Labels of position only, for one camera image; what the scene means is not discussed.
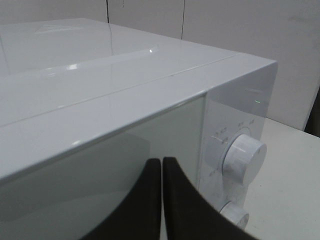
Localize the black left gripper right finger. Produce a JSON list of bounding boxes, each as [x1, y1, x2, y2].
[[162, 157, 253, 240]]

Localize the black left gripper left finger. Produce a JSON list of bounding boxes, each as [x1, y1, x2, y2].
[[82, 158, 161, 240]]

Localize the white timer knob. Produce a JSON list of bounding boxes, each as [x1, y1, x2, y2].
[[220, 201, 250, 228]]

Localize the white microwave door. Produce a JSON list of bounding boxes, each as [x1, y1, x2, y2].
[[0, 97, 205, 240]]

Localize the white upper microwave knob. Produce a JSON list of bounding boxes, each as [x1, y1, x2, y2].
[[222, 134, 267, 187]]

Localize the white microwave oven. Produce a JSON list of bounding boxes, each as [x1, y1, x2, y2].
[[0, 19, 279, 240]]

